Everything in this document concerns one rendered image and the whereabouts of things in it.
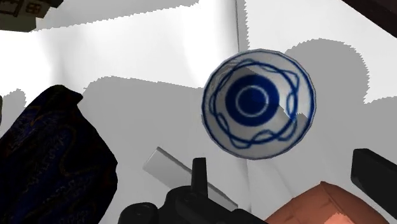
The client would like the white bowl with blue pattern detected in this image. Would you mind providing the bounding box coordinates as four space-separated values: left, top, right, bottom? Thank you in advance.
201 48 317 161

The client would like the dark blue patterned vase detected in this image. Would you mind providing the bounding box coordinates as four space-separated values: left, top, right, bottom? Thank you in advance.
0 84 118 224

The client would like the flat grey bar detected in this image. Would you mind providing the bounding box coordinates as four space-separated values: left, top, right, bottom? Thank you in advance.
143 146 239 212

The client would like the dark brown furniture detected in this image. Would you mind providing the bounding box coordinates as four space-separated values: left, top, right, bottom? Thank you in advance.
341 0 397 31

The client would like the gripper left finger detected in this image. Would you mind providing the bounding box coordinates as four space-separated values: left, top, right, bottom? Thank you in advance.
118 157 267 224

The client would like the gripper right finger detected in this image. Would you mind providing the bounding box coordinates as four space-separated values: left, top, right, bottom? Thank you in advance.
351 148 397 221

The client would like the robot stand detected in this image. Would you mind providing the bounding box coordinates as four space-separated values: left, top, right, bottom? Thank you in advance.
0 0 64 33

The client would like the orange-brown box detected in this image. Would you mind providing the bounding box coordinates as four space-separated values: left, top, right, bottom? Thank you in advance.
265 181 391 224

